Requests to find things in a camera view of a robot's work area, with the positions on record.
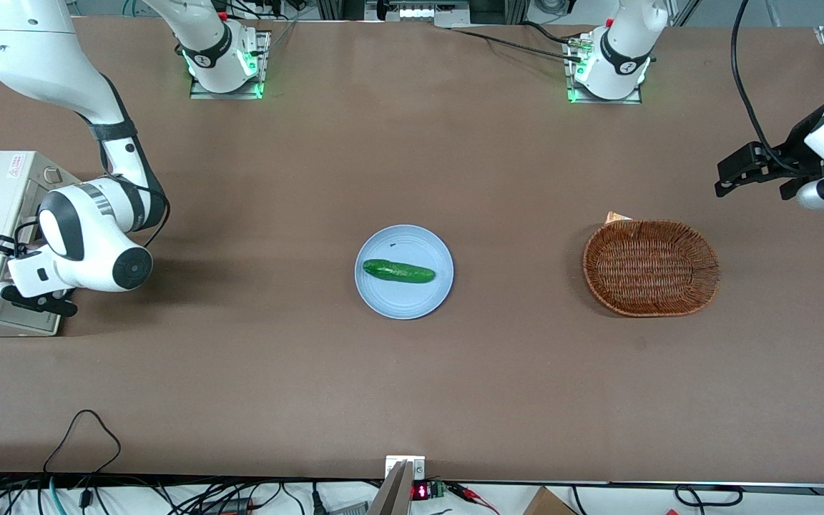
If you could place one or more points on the small green circuit board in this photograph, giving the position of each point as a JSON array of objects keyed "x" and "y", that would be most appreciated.
[{"x": 437, "y": 489}]

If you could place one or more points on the red white warning sticker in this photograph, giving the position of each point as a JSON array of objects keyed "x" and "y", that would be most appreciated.
[{"x": 15, "y": 163}]

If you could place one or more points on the brown wicker basket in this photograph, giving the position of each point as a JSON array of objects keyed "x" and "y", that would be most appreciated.
[{"x": 651, "y": 268}]

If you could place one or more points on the red digit display module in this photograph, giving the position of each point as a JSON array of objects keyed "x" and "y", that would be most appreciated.
[{"x": 420, "y": 492}]

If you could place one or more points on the oven door with glass window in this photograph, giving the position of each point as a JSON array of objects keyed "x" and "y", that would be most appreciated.
[{"x": 33, "y": 320}]

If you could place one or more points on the silver oven knob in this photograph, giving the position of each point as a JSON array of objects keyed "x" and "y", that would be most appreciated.
[{"x": 49, "y": 175}]

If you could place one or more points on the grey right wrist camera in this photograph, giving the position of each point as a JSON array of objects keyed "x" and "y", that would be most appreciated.
[{"x": 3, "y": 290}]

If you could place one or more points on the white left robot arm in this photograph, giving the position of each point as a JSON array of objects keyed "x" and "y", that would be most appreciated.
[{"x": 623, "y": 50}]

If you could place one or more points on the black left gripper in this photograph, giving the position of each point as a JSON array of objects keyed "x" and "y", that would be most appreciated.
[{"x": 795, "y": 153}]

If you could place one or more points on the white metal mounting bracket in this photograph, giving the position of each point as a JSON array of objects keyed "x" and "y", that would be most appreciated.
[{"x": 418, "y": 468}]

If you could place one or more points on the grey aluminium bar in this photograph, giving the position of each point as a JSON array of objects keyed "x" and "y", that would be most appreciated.
[{"x": 390, "y": 497}]

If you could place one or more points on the light blue round plate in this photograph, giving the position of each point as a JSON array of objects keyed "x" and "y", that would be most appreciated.
[{"x": 401, "y": 300}]

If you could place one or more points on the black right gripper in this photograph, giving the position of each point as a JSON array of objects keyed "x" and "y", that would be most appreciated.
[{"x": 3, "y": 246}]

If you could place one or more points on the cardboard box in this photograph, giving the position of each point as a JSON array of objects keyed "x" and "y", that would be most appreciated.
[{"x": 548, "y": 503}]

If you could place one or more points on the red clip leads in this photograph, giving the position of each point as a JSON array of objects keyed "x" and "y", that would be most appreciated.
[{"x": 473, "y": 495}]

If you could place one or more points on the small paper tag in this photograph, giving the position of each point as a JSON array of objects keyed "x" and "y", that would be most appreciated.
[{"x": 616, "y": 217}]

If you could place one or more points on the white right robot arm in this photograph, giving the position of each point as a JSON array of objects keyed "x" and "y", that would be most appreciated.
[{"x": 26, "y": 64}]

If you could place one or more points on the green cucumber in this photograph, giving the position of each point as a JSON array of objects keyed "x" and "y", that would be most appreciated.
[{"x": 398, "y": 271}]

